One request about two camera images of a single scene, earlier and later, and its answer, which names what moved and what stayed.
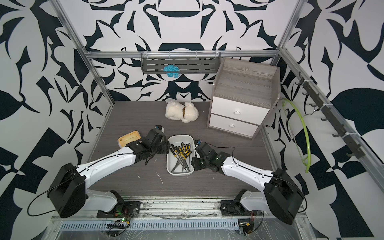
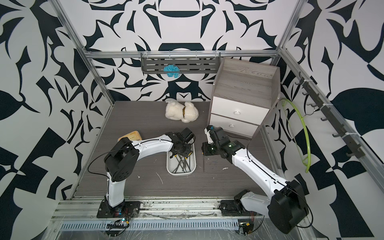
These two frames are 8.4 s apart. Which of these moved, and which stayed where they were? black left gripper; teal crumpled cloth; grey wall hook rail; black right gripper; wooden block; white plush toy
Moved: black left gripper; black right gripper
Stayed: white plush toy; teal crumpled cloth; wooden block; grey wall hook rail
